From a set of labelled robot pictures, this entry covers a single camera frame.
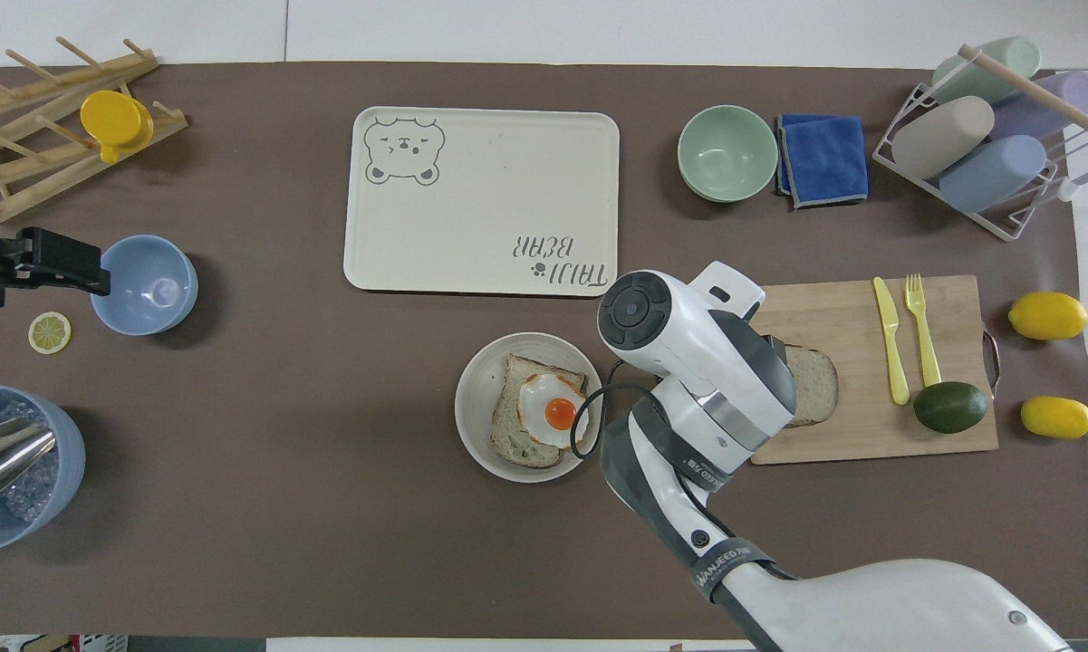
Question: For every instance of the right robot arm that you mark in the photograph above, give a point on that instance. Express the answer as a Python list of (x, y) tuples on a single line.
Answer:
[(688, 353)]

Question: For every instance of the white round plate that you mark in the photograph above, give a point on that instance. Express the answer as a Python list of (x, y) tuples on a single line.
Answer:
[(478, 398)]

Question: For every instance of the fried egg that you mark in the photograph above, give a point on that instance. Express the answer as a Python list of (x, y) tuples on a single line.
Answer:
[(557, 412)]

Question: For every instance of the toast with fried egg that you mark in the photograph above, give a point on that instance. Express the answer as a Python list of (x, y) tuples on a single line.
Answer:
[(512, 426)]

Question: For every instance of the cream tray with bear print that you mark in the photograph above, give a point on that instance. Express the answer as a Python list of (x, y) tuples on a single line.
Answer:
[(480, 199)]

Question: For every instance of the green bowl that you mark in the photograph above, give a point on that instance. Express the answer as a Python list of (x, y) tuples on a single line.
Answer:
[(727, 154)]

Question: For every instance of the plain bread slice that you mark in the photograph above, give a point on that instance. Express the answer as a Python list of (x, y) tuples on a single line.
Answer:
[(815, 385)]

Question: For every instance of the wooden cutting board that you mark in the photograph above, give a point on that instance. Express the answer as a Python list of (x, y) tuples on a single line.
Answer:
[(833, 308)]

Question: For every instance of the blue cloth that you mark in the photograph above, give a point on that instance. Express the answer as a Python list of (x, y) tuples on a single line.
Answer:
[(826, 158)]

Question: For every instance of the yellow plastic knife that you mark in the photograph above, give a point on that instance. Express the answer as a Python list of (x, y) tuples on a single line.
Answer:
[(891, 344)]

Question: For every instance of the yellow plastic fork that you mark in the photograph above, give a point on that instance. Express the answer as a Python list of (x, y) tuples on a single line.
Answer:
[(924, 344)]

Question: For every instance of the blue bowl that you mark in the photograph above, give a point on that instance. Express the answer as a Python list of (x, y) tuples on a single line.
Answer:
[(145, 285)]

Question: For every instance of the green avocado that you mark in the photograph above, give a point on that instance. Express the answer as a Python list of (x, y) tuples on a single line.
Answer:
[(951, 407)]

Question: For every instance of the beige cup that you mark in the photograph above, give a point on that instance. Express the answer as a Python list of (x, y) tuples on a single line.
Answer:
[(942, 136)]

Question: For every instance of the blue cup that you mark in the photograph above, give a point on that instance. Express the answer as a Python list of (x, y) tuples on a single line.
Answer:
[(992, 174)]

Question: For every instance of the yellow cup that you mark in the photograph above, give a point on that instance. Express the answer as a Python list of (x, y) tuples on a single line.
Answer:
[(109, 118)]

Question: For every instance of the green cup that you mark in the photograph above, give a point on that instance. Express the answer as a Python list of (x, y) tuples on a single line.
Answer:
[(969, 81)]

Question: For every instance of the lemon slice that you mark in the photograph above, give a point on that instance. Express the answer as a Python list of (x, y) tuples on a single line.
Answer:
[(50, 332)]

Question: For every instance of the black stand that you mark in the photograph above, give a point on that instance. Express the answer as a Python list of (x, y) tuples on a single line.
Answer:
[(54, 258)]

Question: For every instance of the blue bucket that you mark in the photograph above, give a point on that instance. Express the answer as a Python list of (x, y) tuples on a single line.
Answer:
[(63, 471)]

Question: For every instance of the yellow lemon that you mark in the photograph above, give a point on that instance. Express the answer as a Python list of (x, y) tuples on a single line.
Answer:
[(1048, 316), (1057, 417)]

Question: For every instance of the clear ice cubes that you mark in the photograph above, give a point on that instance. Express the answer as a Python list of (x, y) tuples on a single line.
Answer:
[(32, 489)]

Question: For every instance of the wooden dish rack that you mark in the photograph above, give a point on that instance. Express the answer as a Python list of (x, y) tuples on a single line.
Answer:
[(18, 172)]

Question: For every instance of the wooden rod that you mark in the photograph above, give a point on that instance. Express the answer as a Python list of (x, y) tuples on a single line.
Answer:
[(1042, 95)]

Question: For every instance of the metal scoop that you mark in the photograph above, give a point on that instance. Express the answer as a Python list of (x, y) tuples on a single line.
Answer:
[(0, 457)]

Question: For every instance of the purple cup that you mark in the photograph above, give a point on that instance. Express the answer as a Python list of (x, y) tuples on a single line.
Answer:
[(1064, 95)]

